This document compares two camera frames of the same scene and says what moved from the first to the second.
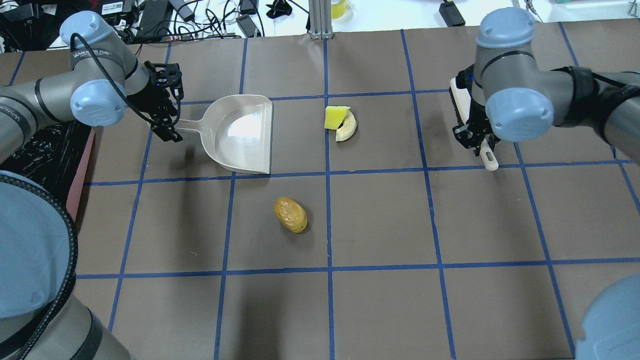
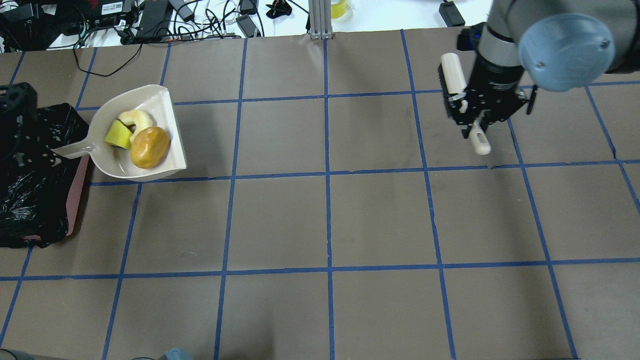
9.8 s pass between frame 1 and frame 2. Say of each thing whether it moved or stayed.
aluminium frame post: stayed
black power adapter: stayed
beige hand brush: moved
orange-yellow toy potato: moved
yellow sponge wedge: moved
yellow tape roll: stayed
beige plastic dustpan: moved
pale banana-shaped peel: moved
